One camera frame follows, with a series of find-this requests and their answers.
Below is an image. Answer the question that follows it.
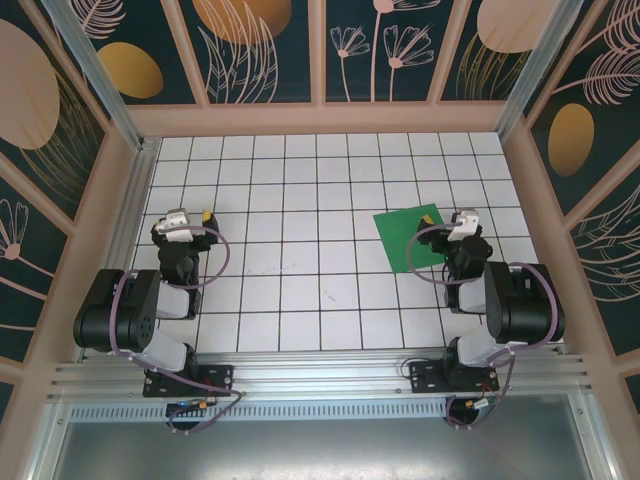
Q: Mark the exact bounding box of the green paper sheet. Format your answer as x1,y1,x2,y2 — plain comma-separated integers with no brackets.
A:
373,202,454,274

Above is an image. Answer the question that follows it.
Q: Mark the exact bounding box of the metal sheet panel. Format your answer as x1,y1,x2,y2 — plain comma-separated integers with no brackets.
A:
29,392,619,480

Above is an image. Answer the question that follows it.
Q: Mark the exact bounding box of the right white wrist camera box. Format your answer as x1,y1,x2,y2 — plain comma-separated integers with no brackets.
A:
447,208,482,244

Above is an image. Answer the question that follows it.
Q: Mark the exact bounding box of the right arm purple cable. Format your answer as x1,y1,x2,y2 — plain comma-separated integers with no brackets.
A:
406,222,561,431

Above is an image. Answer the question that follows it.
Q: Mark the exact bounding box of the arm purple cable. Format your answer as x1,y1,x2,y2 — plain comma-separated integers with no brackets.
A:
406,222,561,431
112,224,246,436

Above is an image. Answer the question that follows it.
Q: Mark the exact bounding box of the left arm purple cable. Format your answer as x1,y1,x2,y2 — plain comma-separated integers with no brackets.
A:
112,224,246,436

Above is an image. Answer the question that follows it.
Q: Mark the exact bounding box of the aluminium side rail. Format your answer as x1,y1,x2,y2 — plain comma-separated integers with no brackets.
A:
79,138,162,362

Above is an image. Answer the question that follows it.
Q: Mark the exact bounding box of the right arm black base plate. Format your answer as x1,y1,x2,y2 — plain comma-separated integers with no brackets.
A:
408,360,500,396

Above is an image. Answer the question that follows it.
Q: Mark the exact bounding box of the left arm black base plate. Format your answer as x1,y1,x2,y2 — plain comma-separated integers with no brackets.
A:
143,363,236,399

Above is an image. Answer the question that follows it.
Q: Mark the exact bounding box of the aluminium frame post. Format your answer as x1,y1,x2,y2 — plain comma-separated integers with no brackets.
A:
494,0,587,147
41,0,147,152

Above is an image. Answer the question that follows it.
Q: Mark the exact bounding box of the aluminium mounting rail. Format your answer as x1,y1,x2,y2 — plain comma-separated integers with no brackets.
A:
47,349,596,401

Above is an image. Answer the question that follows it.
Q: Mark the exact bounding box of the slotted grey cable duct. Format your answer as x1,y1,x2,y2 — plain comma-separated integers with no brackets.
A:
69,398,576,422

